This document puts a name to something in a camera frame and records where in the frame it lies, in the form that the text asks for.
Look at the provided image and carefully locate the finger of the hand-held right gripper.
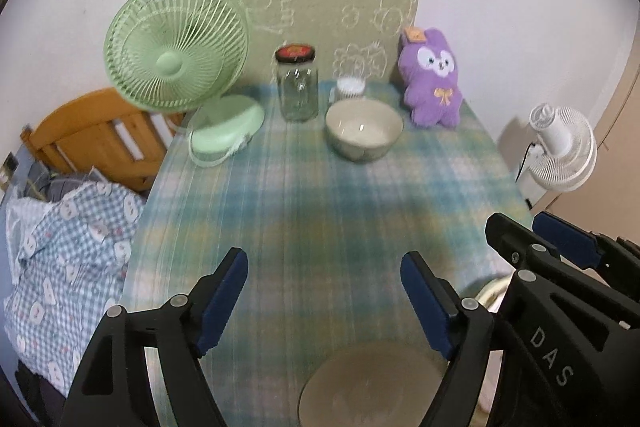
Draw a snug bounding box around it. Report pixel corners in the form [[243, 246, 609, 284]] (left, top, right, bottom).
[[485, 213, 561, 271], [532, 212, 640, 293]]

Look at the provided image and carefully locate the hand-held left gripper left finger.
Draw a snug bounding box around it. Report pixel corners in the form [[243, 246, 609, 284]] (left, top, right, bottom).
[[60, 247, 249, 427]]

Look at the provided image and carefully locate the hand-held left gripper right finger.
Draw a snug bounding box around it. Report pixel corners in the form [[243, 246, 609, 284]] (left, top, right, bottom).
[[400, 251, 505, 427]]

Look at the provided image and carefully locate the medium floral ceramic bowl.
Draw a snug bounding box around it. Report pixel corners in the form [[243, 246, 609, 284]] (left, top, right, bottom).
[[298, 341, 448, 427]]

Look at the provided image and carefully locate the large floral ceramic bowl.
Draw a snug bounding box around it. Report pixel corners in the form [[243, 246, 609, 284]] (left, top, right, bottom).
[[325, 99, 404, 162]]

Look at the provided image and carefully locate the white fan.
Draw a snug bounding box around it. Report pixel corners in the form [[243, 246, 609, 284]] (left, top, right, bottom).
[[517, 103, 598, 204]]

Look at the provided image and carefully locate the plaid tablecloth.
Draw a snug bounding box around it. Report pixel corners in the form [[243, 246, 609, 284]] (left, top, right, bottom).
[[122, 79, 536, 427]]

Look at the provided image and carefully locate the purple plush toy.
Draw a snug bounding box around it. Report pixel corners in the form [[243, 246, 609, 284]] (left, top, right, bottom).
[[397, 27, 463, 128]]

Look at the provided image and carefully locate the blue checked blanket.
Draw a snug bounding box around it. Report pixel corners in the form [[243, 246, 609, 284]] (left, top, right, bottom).
[[0, 179, 149, 399]]

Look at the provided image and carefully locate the grey cloth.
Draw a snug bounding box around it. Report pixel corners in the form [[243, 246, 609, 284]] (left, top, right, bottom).
[[30, 167, 108, 204]]

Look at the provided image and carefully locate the small white container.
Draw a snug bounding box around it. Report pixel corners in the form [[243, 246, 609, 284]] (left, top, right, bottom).
[[336, 77, 367, 102]]

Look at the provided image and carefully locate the glass jar with dark lid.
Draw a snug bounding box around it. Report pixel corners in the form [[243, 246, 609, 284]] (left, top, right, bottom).
[[275, 43, 320, 122]]

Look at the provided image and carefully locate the green desk fan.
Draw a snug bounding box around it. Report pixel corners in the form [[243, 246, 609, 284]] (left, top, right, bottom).
[[103, 0, 266, 168]]

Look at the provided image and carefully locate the black fan cable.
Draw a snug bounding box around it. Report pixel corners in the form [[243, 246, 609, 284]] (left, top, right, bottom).
[[515, 142, 539, 180]]

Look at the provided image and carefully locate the green wall poster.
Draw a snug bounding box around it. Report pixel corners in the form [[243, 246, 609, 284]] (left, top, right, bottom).
[[217, 0, 422, 86]]

